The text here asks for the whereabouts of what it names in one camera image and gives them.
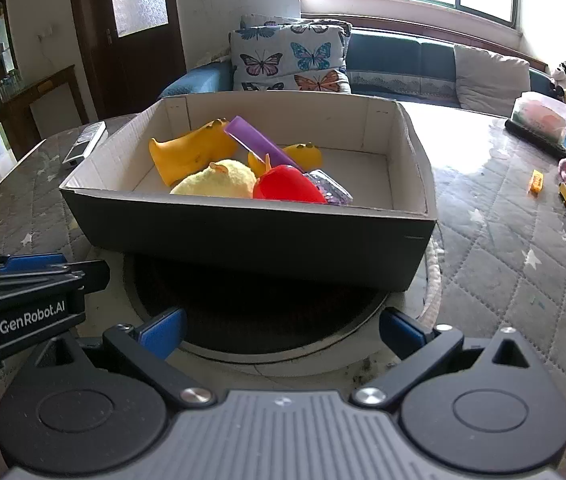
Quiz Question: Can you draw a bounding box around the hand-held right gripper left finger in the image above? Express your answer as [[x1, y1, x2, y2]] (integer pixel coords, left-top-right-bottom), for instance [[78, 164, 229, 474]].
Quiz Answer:
[[25, 307, 217, 408]]

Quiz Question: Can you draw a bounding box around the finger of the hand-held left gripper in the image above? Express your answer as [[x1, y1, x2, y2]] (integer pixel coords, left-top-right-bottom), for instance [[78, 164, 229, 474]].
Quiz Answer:
[[0, 260, 111, 306], [0, 252, 70, 276]]

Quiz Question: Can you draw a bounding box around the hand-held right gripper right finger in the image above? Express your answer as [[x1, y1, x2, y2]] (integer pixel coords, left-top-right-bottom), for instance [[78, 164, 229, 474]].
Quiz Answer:
[[350, 307, 544, 408]]

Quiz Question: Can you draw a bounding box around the grey cardboard box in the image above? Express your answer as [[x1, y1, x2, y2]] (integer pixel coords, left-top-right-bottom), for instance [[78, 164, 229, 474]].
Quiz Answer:
[[59, 91, 438, 292]]

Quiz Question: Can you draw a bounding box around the large yellow rubber duck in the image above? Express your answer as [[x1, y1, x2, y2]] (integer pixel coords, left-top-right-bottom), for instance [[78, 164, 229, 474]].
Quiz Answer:
[[149, 119, 238, 188]]

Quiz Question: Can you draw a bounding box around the yellow plush chick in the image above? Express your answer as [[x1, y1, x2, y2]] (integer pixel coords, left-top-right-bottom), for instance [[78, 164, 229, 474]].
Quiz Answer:
[[169, 158, 258, 198]]

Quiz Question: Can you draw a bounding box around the red plush toy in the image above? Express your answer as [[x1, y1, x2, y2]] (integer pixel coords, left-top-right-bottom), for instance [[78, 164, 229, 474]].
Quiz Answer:
[[252, 164, 328, 205]]

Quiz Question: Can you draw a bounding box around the clear plastic container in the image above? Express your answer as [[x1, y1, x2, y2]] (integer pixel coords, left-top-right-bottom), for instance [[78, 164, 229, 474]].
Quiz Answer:
[[510, 91, 566, 143]]

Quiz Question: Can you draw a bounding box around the round black turntable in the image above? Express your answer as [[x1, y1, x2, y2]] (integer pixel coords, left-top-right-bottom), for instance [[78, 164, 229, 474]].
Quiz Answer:
[[123, 252, 391, 361]]

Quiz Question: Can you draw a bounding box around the white remote control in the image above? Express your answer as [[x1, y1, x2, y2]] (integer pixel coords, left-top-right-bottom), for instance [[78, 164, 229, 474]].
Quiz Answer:
[[63, 122, 108, 168]]

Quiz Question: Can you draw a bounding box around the purple sequin pouch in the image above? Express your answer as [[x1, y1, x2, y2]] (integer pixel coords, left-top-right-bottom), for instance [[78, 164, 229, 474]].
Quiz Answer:
[[305, 169, 354, 207]]

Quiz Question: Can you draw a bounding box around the dark wooden sideboard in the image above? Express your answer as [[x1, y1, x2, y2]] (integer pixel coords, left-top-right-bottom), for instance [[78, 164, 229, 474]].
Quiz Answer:
[[0, 65, 90, 139]]

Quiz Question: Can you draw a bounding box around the small yellow rubber duck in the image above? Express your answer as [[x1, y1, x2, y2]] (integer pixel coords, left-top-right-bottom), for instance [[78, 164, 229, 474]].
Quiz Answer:
[[248, 142, 324, 178]]

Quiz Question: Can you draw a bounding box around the dark wooden door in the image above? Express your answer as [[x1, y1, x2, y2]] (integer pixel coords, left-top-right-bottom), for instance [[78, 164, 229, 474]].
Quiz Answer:
[[67, 0, 187, 120]]

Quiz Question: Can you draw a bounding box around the white sofa cushion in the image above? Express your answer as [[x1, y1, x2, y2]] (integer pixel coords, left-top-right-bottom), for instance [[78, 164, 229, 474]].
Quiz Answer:
[[454, 44, 531, 117]]

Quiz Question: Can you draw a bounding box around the blue sofa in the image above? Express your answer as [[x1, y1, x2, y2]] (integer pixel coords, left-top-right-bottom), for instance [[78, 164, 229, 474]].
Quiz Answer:
[[157, 27, 566, 116]]

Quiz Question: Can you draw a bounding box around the butterfly print pillow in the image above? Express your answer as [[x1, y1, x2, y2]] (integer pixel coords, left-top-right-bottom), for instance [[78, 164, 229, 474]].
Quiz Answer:
[[229, 24, 352, 95], [239, 13, 354, 36]]

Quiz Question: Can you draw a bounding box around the black and white plush toy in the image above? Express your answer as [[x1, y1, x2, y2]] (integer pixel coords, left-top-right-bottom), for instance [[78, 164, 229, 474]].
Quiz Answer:
[[549, 60, 566, 102]]

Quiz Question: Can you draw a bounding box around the purple strap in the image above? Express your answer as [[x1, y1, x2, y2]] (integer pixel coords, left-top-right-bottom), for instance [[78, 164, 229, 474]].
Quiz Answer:
[[224, 116, 301, 171]]

